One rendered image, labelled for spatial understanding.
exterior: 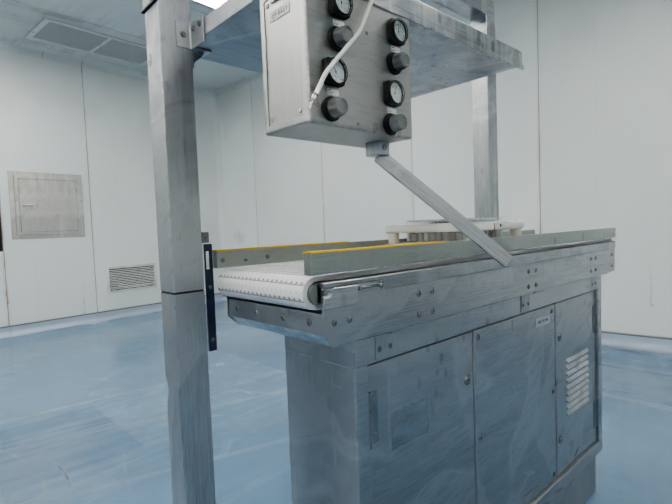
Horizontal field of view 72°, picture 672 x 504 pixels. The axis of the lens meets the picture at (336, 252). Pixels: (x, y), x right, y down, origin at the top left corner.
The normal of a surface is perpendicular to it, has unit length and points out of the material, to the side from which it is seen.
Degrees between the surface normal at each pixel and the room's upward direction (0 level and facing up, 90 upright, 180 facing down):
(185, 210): 90
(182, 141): 90
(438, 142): 90
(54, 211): 90
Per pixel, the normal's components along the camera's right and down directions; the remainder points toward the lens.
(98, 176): 0.76, 0.00
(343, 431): -0.73, 0.07
